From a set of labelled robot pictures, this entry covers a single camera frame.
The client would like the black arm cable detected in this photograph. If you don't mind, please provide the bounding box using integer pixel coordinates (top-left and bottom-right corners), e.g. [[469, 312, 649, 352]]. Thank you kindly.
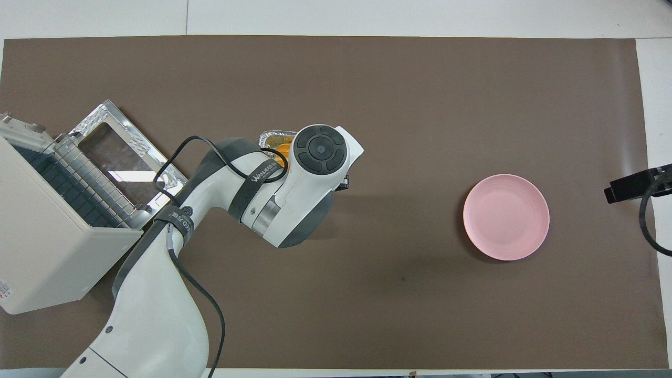
[[153, 135, 288, 378], [639, 173, 672, 258]]

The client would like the pink round plate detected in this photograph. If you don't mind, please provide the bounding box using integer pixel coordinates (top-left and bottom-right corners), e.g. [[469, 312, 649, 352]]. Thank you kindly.
[[463, 174, 550, 261]]

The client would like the metal oven wire rack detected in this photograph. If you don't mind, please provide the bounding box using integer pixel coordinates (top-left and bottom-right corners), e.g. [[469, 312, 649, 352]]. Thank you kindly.
[[52, 136, 138, 227]]

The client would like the cream toaster oven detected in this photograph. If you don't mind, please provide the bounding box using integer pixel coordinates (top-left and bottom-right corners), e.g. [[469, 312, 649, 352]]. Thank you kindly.
[[0, 111, 143, 316]]

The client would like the glass oven door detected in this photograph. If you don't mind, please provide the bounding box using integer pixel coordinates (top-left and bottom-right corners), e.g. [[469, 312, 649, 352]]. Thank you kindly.
[[68, 100, 190, 217]]

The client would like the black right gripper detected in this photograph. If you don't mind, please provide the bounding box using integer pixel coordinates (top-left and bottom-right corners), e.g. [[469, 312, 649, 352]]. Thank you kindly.
[[604, 164, 672, 204]]

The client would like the brown table mat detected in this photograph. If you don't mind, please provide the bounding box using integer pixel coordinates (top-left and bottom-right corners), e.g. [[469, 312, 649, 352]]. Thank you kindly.
[[0, 36, 669, 370]]

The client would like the aluminium foil tray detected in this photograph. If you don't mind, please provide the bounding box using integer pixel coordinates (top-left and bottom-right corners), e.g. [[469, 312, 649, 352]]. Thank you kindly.
[[258, 131, 297, 153]]

